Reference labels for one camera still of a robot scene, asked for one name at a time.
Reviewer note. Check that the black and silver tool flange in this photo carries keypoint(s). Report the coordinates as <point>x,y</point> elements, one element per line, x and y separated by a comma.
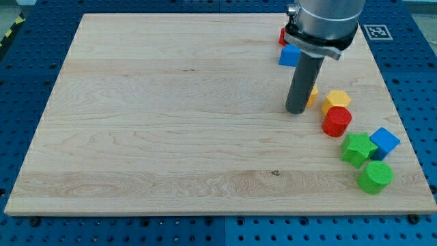
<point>321,37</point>

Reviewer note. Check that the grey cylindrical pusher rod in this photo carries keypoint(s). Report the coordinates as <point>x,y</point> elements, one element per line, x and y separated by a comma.
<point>303,81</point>

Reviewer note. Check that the blue triangle block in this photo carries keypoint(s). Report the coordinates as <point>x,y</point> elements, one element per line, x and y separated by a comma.
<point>289,55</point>

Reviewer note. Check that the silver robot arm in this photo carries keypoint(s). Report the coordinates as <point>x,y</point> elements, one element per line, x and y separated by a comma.
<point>330,9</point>

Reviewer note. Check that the red star block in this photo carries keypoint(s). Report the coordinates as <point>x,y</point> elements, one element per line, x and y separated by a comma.
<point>282,37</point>

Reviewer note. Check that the green star block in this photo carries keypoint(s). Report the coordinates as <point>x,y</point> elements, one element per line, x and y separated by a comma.
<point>357,148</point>

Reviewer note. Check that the yellow block behind rod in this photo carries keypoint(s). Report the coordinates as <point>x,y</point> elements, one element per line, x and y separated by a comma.
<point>312,97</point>

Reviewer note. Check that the yellow hexagon block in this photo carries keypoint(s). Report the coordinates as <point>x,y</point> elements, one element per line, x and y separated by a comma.
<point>335,98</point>

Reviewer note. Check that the white fiducial marker tag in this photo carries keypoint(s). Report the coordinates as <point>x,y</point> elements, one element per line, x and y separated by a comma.
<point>377,32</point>

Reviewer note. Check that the red cylinder block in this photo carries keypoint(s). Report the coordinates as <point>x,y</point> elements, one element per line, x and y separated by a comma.
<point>336,121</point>

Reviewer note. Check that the blue cube block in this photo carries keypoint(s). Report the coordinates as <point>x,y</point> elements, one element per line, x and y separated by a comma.
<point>385,141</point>

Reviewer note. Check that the green cylinder block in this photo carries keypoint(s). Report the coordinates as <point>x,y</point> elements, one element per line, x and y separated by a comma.
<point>375,177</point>

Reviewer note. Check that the light wooden board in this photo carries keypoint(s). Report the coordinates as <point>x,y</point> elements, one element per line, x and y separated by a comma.
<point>184,114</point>

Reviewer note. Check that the yellow black hazard tape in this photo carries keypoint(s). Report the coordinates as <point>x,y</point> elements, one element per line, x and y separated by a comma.
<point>13,30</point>

